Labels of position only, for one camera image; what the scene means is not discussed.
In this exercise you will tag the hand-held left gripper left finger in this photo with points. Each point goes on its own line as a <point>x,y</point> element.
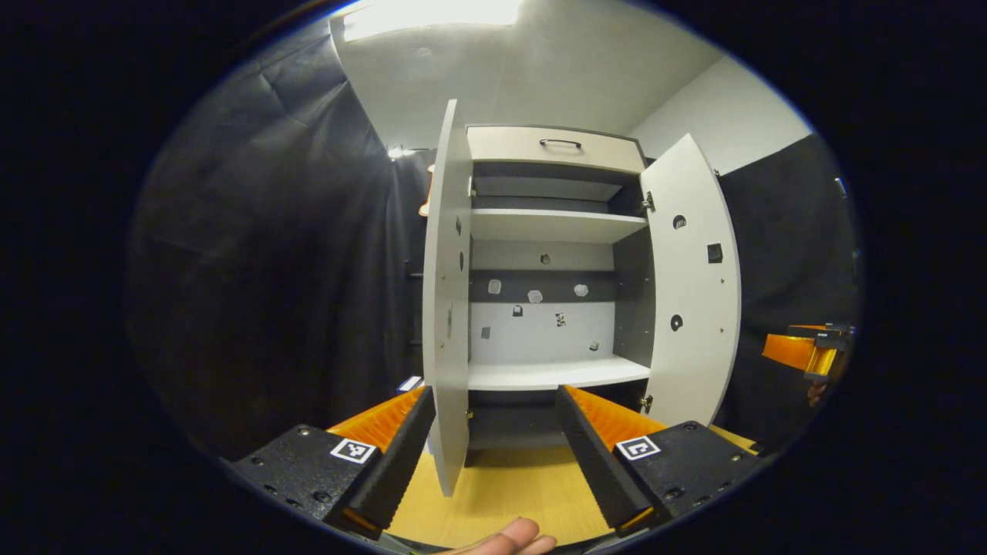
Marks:
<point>401,459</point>

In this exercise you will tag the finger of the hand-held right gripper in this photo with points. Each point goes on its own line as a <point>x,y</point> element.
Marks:
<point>790,351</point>

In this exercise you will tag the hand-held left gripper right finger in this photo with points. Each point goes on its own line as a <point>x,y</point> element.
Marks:
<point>594,462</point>

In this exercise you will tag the cabinet door with camera sticker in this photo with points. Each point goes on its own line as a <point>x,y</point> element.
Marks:
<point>447,270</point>

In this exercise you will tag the grey double-door shoe cabinet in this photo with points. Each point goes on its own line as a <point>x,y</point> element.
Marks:
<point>547,227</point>

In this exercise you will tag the blue and white boxes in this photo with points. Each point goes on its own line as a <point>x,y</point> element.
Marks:
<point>410,384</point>

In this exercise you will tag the ceiling light panel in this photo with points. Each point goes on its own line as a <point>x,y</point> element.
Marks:
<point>432,15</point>

